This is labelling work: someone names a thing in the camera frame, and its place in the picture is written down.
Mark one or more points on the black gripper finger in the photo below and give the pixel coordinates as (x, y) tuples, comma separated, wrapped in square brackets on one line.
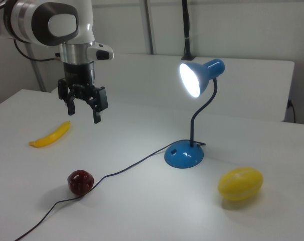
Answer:
[(100, 100), (71, 106)]

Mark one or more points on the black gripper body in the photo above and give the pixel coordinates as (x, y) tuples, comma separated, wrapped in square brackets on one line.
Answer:
[(79, 75)]

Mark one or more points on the blue gooseneck desk lamp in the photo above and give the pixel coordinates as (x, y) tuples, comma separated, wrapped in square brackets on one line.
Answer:
[(183, 157)]

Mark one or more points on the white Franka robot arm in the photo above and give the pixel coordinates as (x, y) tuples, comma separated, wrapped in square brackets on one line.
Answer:
[(41, 22)]

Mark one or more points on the yellow toy banana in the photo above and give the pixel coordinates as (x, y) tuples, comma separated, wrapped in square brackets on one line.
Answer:
[(53, 135)]

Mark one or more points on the dark red toy apple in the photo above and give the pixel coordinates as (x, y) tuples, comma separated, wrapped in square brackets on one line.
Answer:
[(80, 182)]

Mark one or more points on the black pole with clamp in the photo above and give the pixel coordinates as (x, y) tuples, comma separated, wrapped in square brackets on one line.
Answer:
[(186, 30)]

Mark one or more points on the yellow toy melon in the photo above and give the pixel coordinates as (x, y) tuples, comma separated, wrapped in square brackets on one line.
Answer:
[(239, 184)]

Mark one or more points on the grey metal partition post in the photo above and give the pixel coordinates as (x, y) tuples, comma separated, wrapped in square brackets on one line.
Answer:
[(36, 70), (149, 25)]

